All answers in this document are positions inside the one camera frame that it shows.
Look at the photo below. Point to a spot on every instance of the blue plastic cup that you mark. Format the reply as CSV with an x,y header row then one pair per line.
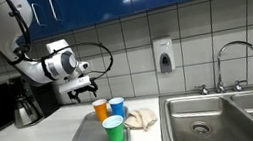
x,y
117,106

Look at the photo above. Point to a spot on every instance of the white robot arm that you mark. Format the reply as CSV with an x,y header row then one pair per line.
x,y
15,43

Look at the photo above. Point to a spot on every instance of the stainless steel double sink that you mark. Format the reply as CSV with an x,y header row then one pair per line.
x,y
213,117

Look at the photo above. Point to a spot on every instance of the chrome kitchen faucet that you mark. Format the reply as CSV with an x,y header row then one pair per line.
x,y
231,72

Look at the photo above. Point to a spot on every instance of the grey plastic tray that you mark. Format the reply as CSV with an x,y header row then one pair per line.
x,y
89,140

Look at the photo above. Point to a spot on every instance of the beige knitted cloth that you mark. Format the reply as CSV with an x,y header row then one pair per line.
x,y
140,119

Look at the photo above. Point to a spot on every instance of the green plastic cup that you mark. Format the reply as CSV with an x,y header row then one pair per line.
x,y
114,128

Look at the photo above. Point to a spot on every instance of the white soap dispenser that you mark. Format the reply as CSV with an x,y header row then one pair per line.
x,y
164,56

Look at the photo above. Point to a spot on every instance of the orange plastic cup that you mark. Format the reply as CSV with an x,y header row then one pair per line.
x,y
100,109

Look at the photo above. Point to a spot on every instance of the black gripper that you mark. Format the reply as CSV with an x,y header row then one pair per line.
x,y
92,87

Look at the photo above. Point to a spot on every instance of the black steel coffee maker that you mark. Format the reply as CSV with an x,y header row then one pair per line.
x,y
31,103

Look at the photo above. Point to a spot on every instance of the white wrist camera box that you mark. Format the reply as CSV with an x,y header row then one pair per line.
x,y
74,84

